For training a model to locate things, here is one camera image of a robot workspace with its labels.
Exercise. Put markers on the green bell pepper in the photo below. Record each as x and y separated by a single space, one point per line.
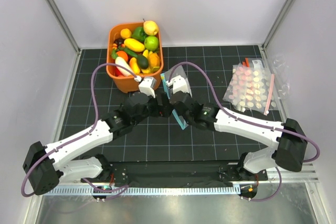
139 34

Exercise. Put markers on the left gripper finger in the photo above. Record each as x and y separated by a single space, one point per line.
161 98
166 110

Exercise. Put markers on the slotted cable duct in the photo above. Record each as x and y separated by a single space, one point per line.
86 190

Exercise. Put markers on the white radish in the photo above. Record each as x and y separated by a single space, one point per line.
123 67

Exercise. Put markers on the green apple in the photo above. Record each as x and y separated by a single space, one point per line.
151 43

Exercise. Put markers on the yellow lemon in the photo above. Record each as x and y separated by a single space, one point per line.
125 33

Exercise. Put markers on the bag of pink sliced food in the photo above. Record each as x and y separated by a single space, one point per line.
251 87

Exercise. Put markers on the dark green avocado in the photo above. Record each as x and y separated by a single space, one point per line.
142 62

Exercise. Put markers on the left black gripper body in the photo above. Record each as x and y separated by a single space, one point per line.
153 108

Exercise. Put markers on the orange plastic bin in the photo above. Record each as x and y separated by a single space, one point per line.
129 84

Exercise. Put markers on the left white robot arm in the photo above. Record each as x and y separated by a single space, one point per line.
47 165

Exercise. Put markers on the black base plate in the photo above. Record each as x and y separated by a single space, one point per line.
183 174

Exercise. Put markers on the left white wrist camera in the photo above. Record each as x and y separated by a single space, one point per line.
146 86

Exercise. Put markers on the yellow mango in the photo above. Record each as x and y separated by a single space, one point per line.
134 45

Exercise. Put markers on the clear blue zip bag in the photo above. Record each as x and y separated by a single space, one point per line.
168 75

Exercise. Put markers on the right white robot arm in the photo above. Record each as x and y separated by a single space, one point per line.
285 146

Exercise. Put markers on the black grid mat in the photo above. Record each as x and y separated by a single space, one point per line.
159 139

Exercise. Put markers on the orange tangerine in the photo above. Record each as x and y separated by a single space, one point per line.
123 55

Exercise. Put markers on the orange bell pepper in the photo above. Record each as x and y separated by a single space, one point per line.
154 60

